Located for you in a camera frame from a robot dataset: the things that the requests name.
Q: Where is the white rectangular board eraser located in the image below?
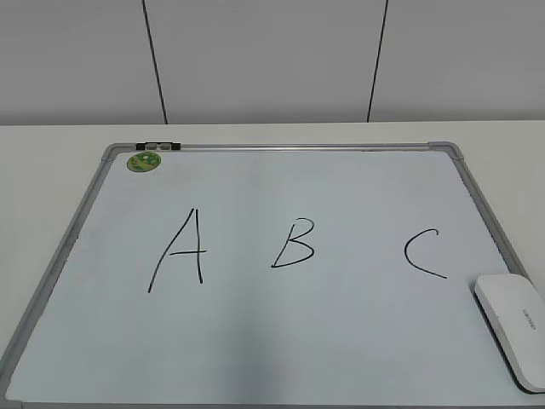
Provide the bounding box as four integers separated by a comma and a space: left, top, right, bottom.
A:
474, 274, 544, 394

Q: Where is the round green magnet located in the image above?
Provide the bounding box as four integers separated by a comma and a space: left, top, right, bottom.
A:
126, 152, 162, 173

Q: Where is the black and silver hanger clip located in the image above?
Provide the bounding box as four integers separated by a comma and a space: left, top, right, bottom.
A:
135, 142, 181, 151

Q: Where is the white board with grey frame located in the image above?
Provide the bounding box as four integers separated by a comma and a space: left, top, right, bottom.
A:
1, 142, 544, 408

